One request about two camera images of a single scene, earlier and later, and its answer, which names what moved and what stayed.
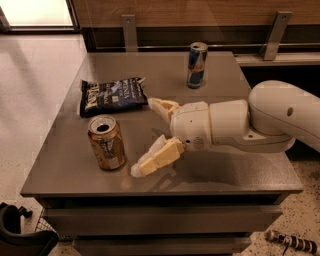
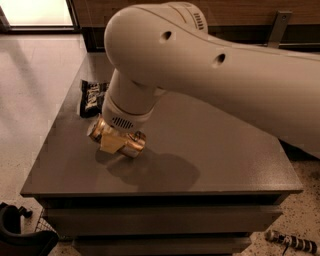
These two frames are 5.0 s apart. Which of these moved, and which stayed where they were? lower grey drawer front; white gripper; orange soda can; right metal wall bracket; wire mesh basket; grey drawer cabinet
Moved: orange soda can; white gripper
Stayed: grey drawer cabinet; right metal wall bracket; wire mesh basket; lower grey drawer front
